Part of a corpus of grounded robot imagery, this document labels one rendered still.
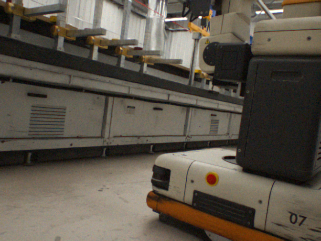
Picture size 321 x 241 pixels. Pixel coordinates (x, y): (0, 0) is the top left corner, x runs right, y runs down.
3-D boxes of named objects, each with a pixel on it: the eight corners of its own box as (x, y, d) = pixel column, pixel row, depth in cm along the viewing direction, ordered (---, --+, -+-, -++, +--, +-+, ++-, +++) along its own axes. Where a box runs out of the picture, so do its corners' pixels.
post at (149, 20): (144, 80, 223) (153, 17, 220) (142, 80, 220) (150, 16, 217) (141, 80, 225) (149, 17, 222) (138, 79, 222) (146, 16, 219)
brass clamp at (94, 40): (108, 49, 186) (109, 41, 186) (91, 43, 175) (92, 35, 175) (101, 49, 190) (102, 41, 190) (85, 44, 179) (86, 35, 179)
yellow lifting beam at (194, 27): (217, 46, 886) (219, 36, 884) (190, 30, 747) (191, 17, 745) (215, 46, 891) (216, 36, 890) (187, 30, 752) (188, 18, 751)
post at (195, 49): (193, 86, 283) (199, 39, 280) (190, 85, 279) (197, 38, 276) (189, 86, 285) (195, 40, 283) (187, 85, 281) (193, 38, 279)
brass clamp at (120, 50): (133, 58, 207) (134, 50, 207) (120, 53, 196) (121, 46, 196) (126, 58, 210) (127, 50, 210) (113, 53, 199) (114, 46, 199)
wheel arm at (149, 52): (162, 57, 188) (163, 50, 188) (159, 56, 185) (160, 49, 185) (114, 56, 213) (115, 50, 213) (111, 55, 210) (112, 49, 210)
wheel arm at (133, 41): (137, 47, 167) (138, 39, 167) (133, 45, 165) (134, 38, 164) (88, 48, 193) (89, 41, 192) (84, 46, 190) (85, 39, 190)
